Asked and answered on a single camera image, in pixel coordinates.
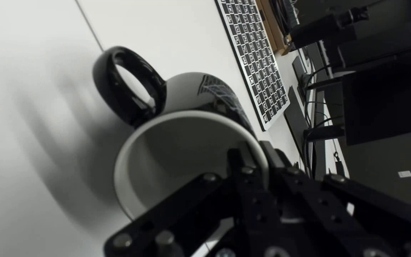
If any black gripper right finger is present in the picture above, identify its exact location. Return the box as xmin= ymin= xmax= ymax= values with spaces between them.
xmin=259 ymin=140 xmax=411 ymax=257

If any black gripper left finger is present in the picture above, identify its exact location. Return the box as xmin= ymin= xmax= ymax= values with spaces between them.
xmin=102 ymin=147 xmax=282 ymax=257

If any black mug white inside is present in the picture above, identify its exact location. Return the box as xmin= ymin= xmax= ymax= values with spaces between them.
xmin=91 ymin=44 xmax=270 ymax=222

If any large black monitor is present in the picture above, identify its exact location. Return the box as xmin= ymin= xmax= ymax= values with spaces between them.
xmin=282 ymin=18 xmax=411 ymax=165

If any black white checkerboard sheet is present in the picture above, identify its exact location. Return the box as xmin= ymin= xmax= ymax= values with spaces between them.
xmin=213 ymin=0 xmax=292 ymax=131

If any black cylindrical bottle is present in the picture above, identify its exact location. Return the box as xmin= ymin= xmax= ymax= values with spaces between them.
xmin=288 ymin=5 xmax=373 ymax=48

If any wooden box with black ring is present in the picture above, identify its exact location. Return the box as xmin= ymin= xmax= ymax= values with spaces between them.
xmin=255 ymin=0 xmax=296 ymax=57

